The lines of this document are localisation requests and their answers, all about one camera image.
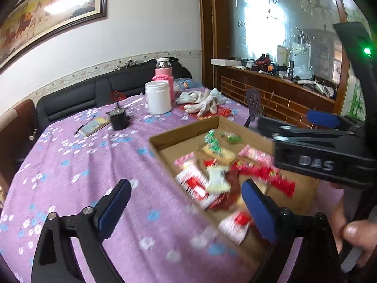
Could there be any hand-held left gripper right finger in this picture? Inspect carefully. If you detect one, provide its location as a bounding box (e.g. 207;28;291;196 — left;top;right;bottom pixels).
241;179;346;283

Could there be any black garment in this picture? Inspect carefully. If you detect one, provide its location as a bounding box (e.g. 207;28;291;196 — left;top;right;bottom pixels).
118;59;180;71

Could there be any person's right hand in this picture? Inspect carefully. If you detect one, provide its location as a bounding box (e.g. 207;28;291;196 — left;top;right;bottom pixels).
325;180;377;267

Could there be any shallow cardboard box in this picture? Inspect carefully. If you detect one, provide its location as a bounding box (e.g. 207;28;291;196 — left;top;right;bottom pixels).
148;115;321;269

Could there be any black cup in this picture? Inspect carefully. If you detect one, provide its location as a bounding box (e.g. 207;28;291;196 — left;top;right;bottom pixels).
106;106;134;131

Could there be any pink sleeved bottle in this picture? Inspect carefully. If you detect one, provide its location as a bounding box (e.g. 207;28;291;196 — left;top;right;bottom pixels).
152;57;176;102

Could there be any flat white box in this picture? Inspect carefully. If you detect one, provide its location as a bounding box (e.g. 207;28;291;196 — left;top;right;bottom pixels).
211;59;242;66

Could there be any thin paperback book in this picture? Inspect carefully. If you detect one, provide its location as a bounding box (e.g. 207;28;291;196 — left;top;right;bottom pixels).
79;116;110;137

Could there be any white cotton glove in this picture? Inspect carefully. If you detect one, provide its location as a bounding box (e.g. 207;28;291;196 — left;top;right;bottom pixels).
184;88;227;118
176;90;210;106

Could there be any wooden framed etched mirror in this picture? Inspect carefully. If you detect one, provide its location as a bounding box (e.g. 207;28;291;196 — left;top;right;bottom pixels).
199;0;366;118

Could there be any black leather sofa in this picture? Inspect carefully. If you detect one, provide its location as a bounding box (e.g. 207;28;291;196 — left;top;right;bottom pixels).
18;62;192;166

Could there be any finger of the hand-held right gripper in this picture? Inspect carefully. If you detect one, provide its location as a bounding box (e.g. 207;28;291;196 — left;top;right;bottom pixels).
258;116;363;143
306;110;366;129

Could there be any purple floral tablecloth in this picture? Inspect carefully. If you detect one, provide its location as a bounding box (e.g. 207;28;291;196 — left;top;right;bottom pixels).
0;87;345;283

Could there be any white plastic jar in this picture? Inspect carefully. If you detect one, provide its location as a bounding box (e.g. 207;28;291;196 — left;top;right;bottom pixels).
144;80;172;115

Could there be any red plastic bag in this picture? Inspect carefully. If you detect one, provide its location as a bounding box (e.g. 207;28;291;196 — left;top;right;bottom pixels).
181;104;236;120

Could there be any framed horse painting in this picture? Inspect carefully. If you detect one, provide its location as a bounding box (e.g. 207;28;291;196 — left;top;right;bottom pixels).
0;0;107;71

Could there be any pile of assorted snack packets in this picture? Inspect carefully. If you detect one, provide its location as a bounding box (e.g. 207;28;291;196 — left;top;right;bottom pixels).
174;129;296;245

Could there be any brown upholstered chair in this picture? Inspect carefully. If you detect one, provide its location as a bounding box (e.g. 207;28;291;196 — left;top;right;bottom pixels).
0;99;37;183

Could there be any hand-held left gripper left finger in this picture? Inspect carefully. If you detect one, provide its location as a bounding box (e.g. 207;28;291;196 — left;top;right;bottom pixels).
31;178;132;283

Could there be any blue printed pouch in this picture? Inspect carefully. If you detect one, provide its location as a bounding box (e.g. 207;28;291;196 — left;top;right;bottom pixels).
174;77;193;91

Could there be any clutter of small counter items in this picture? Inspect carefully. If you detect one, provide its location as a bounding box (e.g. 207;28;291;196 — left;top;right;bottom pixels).
242;44;338;98

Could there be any brick pattern wooden counter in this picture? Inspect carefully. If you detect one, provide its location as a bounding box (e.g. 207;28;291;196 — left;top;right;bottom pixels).
210;59;339;118

